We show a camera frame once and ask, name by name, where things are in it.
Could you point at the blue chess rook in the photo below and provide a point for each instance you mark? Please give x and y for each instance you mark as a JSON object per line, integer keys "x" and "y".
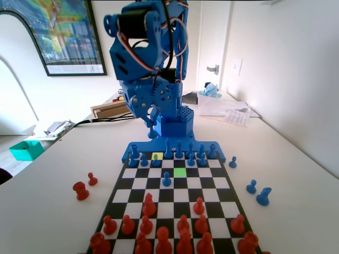
{"x": 211, "y": 151}
{"x": 134, "y": 151}

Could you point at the blue and white plush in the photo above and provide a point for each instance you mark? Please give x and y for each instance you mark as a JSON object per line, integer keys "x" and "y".
{"x": 210, "y": 90}

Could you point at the colourful building blocks pile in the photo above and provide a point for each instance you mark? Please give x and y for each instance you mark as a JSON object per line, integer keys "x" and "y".
{"x": 117, "y": 99}

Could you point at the long cardboard box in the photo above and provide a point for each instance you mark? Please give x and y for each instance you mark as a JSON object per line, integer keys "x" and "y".
{"x": 108, "y": 109}

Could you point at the red chess bishop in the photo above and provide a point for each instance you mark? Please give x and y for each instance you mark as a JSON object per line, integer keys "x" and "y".
{"x": 204, "y": 243}
{"x": 143, "y": 244}

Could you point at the printed paper sheet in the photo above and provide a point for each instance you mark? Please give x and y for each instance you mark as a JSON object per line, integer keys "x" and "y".
{"x": 237, "y": 117}

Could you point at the crumpled grey papers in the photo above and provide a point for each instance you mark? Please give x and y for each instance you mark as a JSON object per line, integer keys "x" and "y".
{"x": 57, "y": 128}

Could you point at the row of blue chess pieces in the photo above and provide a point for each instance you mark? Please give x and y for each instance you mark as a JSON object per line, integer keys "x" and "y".
{"x": 147, "y": 146}

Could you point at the dark grey box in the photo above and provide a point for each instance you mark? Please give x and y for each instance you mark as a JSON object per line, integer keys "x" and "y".
{"x": 190, "y": 98}

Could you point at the black and white chessboard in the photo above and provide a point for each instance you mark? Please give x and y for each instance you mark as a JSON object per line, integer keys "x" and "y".
{"x": 206, "y": 182}

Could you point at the red chess rook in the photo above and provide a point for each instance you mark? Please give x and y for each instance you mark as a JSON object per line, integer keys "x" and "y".
{"x": 248, "y": 243}
{"x": 100, "y": 243}

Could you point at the red chess queen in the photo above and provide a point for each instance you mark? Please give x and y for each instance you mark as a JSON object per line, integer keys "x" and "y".
{"x": 184, "y": 242}

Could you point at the red chess pawn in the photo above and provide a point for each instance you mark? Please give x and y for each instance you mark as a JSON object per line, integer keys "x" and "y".
{"x": 128, "y": 225}
{"x": 146, "y": 225}
{"x": 183, "y": 223}
{"x": 92, "y": 180}
{"x": 109, "y": 225}
{"x": 237, "y": 223}
{"x": 198, "y": 206}
{"x": 201, "y": 224}

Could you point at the white switch plate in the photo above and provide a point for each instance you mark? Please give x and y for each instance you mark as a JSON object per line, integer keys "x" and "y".
{"x": 237, "y": 67}

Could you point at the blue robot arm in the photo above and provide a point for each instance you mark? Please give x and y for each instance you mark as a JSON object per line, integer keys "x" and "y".
{"x": 156, "y": 39}

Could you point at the teal box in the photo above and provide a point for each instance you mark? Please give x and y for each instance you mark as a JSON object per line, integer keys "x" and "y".
{"x": 26, "y": 152}

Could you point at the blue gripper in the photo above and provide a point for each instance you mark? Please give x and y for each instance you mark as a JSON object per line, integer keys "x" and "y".
{"x": 148, "y": 99}

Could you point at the white arched panel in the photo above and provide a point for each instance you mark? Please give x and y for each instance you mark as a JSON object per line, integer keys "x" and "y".
{"x": 21, "y": 53}

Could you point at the blue chess pawn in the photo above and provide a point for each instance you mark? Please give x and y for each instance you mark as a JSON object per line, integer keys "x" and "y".
{"x": 251, "y": 187}
{"x": 190, "y": 160}
{"x": 202, "y": 160}
{"x": 156, "y": 162}
{"x": 166, "y": 180}
{"x": 143, "y": 160}
{"x": 131, "y": 162}
{"x": 232, "y": 162}

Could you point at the black framed map poster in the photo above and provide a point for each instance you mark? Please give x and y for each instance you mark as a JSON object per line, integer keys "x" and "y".
{"x": 66, "y": 39}

